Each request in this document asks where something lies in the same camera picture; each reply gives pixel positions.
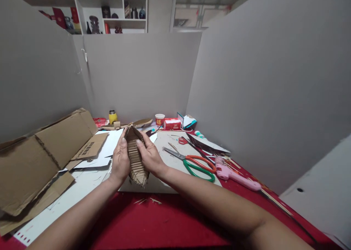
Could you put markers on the person's right hand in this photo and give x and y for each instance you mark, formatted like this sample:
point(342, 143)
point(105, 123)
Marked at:
point(152, 159)

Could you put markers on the person's left hand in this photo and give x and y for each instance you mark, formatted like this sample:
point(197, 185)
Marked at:
point(120, 162)

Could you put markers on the corrugated cardboard boat model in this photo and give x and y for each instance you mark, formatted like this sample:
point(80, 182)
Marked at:
point(135, 158)

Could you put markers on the grey cardboard work board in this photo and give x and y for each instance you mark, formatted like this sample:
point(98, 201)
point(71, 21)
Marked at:
point(170, 162)

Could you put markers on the printed cardboard flap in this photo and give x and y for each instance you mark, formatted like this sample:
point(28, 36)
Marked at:
point(91, 148)

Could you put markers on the cardboard scraps pile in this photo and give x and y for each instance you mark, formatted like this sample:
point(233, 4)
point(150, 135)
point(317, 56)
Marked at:
point(142, 122)

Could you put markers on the red paper cup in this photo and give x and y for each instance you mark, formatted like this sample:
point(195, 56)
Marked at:
point(159, 120)

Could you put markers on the red and white carton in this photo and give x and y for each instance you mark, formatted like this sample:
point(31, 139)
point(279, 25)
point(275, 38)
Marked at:
point(172, 124)

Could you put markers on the scattered wooden toothpicks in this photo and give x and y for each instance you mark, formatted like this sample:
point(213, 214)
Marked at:
point(148, 200)

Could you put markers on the yellow bottle with black cap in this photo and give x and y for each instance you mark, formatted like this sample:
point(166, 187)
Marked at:
point(112, 118)

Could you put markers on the red plastic packet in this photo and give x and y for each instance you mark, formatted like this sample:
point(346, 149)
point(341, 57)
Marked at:
point(100, 122)

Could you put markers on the teal and white box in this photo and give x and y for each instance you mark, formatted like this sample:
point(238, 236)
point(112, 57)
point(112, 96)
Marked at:
point(188, 121)

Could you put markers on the white glue bottle teal cap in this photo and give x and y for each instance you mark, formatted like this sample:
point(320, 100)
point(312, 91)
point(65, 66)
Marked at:
point(201, 136)

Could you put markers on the dark brown pointed card piece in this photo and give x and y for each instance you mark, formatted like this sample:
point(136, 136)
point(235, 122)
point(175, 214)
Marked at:
point(205, 146)

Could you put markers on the large white perforated paper sheet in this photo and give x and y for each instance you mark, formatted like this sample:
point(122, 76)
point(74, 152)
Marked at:
point(74, 195)

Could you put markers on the red tablecloth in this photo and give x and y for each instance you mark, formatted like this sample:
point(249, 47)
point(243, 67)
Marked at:
point(164, 222)

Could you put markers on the pink hot glue gun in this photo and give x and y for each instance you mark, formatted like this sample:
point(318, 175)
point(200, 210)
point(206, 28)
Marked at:
point(233, 173)

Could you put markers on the large flattened cardboard box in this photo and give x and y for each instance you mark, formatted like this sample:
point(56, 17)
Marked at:
point(35, 165)

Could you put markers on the grey partition board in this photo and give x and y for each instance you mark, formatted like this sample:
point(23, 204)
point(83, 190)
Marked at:
point(38, 77)
point(274, 82)
point(139, 74)

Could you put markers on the bundle of bamboo skewers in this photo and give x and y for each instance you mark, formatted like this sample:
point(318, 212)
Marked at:
point(277, 202)

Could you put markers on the white display shelf with ornaments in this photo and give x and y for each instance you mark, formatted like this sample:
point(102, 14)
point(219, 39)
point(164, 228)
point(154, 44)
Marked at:
point(109, 14)

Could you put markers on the white board with hole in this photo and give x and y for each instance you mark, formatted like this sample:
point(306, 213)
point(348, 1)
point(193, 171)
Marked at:
point(320, 187)

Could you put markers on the window with white frame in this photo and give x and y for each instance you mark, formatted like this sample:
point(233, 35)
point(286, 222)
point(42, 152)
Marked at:
point(200, 14)

